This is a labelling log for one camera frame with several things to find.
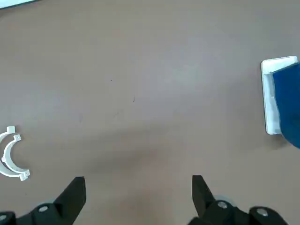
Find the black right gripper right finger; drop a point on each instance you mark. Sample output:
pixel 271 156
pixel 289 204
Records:
pixel 206 204

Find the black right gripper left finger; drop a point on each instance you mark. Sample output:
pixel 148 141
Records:
pixel 68 201

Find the small white PVC pipe clamp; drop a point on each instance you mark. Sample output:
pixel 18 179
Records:
pixel 7 150

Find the large white PVC pipe clamp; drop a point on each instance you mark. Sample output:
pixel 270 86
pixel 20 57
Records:
pixel 10 129

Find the white rectangular tray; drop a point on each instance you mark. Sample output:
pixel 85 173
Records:
pixel 268 105

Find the blue object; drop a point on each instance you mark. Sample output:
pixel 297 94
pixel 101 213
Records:
pixel 290 105

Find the white desk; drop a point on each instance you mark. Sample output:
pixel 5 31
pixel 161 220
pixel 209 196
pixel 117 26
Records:
pixel 9 2

